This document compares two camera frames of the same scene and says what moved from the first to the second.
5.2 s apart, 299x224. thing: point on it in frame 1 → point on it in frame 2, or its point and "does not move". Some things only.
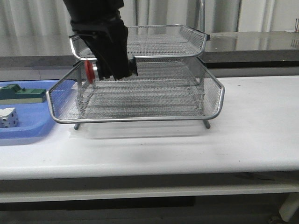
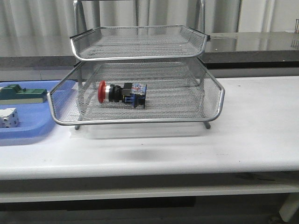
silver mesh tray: (172, 89) does not move
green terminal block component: (12, 94) does not move
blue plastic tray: (34, 119) does not move
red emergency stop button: (91, 69) → (134, 94)
